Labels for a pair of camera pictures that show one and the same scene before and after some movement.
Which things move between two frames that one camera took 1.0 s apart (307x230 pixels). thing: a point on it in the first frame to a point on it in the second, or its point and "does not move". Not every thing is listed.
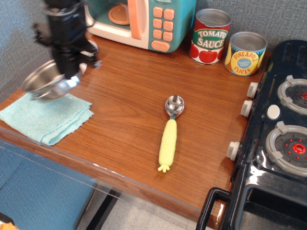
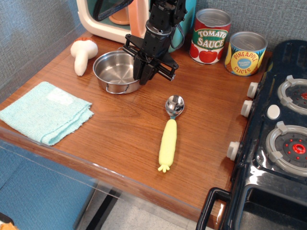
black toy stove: x=268 y=189 does not move
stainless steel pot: x=45 y=82 to x=114 y=71
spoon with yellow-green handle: x=174 y=105 does not move
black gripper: x=65 y=34 to x=154 y=49
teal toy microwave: x=160 y=26 does not move
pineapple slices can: x=245 y=53 does not move
